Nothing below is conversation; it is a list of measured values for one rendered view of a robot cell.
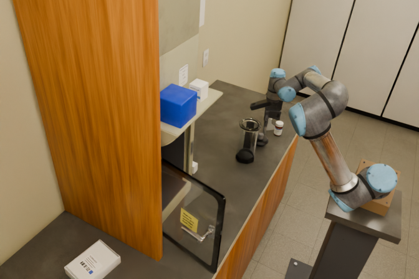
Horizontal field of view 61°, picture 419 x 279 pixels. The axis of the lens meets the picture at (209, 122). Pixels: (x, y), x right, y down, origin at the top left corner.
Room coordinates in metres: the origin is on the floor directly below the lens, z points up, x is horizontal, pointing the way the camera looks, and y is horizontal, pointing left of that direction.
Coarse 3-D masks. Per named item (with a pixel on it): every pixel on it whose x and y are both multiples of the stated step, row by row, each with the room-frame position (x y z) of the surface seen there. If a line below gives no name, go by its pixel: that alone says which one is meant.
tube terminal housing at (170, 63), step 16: (176, 48) 1.08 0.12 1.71; (192, 48) 1.17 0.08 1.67; (160, 64) 1.00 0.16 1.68; (176, 64) 1.08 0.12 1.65; (192, 64) 1.17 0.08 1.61; (160, 80) 1.00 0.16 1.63; (176, 80) 1.08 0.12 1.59; (192, 80) 1.18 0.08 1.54; (192, 128) 1.19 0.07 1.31; (192, 160) 1.21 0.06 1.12
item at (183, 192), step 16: (176, 176) 0.85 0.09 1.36; (192, 176) 0.83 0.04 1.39; (176, 192) 0.85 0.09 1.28; (192, 192) 0.81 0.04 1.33; (208, 192) 0.78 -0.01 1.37; (176, 208) 0.85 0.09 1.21; (192, 208) 0.81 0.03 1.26; (208, 208) 0.77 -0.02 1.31; (224, 208) 0.74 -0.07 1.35; (176, 224) 0.85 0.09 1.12; (208, 224) 0.77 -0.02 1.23; (176, 240) 0.85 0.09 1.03; (192, 240) 0.81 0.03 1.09; (208, 240) 0.77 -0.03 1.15; (192, 256) 0.80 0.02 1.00; (208, 256) 0.76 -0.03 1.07
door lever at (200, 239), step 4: (184, 224) 0.78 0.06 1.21; (184, 228) 0.77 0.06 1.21; (188, 228) 0.77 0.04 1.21; (188, 232) 0.75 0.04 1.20; (192, 232) 0.75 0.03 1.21; (208, 232) 0.76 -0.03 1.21; (192, 236) 0.74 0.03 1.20; (196, 236) 0.74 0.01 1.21; (200, 236) 0.74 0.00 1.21; (204, 236) 0.74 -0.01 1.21; (200, 240) 0.72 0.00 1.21
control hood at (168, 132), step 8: (208, 88) 1.18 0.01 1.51; (208, 96) 1.12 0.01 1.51; (216, 96) 1.13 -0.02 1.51; (200, 104) 1.06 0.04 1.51; (208, 104) 1.07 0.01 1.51; (200, 112) 1.01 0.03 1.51; (192, 120) 0.96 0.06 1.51; (160, 128) 0.90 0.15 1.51; (168, 128) 0.91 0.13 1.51; (176, 128) 0.91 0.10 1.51; (184, 128) 0.92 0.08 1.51; (168, 136) 0.89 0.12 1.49; (176, 136) 0.88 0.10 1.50
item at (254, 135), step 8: (240, 120) 1.49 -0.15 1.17; (248, 120) 1.51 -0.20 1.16; (256, 120) 1.50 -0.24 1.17; (248, 128) 1.42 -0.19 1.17; (256, 128) 1.43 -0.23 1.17; (240, 136) 1.45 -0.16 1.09; (248, 136) 1.42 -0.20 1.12; (256, 136) 1.44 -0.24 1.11; (240, 144) 1.44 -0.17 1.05; (248, 144) 1.42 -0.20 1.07; (240, 152) 1.43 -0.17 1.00; (248, 152) 1.42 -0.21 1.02
